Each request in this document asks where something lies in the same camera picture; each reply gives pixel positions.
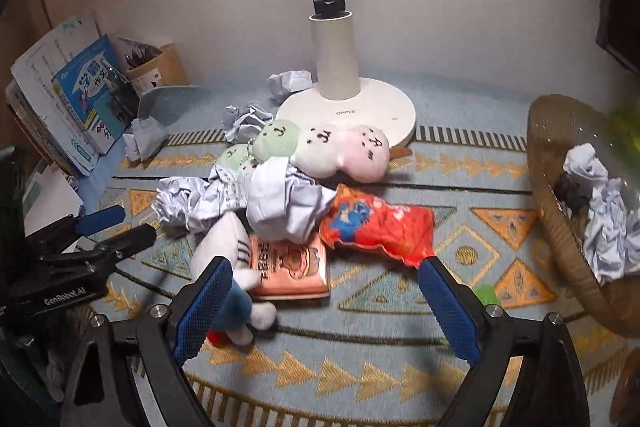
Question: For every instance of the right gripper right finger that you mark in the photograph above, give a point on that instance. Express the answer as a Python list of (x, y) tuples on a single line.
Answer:
[(549, 390)]

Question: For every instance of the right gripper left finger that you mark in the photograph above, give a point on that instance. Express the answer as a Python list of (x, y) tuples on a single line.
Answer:
[(101, 390)]

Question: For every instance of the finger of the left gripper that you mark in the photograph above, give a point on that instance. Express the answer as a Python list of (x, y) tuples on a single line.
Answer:
[(100, 251), (67, 231)]

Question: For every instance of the white blue plush toy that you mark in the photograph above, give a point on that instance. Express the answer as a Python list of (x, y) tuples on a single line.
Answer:
[(240, 314)]

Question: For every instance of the red snack bag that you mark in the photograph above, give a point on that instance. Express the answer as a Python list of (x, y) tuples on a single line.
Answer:
[(365, 222)]

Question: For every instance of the large paper ball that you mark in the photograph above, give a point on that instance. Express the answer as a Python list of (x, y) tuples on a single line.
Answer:
[(283, 204)]

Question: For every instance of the pink capybara notebook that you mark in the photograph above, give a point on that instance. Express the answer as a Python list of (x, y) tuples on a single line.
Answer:
[(289, 271)]

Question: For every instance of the lined paper ball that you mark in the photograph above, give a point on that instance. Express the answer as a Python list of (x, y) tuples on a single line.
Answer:
[(195, 204)]

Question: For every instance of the white paper sheets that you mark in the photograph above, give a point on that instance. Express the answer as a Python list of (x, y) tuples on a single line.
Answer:
[(49, 197)]

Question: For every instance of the crumpled paper at mat corner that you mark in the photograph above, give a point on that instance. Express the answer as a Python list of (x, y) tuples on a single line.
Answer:
[(144, 139)]

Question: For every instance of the white leaning booklets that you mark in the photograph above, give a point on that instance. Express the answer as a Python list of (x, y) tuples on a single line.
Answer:
[(34, 73)]

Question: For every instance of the black mesh pen cup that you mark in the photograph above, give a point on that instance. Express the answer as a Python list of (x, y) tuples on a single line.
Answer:
[(124, 101)]

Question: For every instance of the small dango plush skewer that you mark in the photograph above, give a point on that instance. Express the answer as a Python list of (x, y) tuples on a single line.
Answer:
[(237, 158)]

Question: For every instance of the tan pen holder box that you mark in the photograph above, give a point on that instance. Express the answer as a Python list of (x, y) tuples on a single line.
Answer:
[(147, 66)]

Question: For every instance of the crumpled paper behind plush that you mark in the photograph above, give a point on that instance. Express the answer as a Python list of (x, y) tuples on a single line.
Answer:
[(242, 124)]

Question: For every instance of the patterned blue woven mat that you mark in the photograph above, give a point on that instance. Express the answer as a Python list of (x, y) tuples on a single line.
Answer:
[(370, 353)]

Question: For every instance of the crumpled paper near lamp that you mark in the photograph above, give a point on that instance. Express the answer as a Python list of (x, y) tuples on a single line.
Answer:
[(283, 85)]

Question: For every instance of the brown woven basket tray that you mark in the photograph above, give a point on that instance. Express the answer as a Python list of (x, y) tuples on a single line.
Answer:
[(556, 123)]

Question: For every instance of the large dango plush skewer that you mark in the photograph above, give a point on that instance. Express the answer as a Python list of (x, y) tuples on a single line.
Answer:
[(322, 150)]

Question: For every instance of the white desk lamp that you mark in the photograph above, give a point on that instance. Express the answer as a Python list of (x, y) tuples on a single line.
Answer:
[(340, 96)]

